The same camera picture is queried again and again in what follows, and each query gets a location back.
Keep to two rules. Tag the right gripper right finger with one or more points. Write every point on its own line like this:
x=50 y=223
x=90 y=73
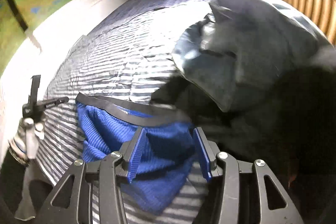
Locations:
x=206 y=157

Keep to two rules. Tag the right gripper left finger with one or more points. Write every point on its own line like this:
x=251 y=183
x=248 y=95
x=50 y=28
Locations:
x=132 y=152

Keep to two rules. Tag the blue striped boxer shorts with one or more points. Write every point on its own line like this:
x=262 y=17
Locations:
x=168 y=147

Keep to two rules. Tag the gloved left hand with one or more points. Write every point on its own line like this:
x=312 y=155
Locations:
x=25 y=144

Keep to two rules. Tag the dark teal garment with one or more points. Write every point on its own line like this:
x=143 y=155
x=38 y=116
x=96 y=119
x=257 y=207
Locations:
x=252 y=68

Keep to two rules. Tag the striped grey blue quilt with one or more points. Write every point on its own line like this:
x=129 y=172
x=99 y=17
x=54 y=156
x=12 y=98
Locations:
x=127 y=57

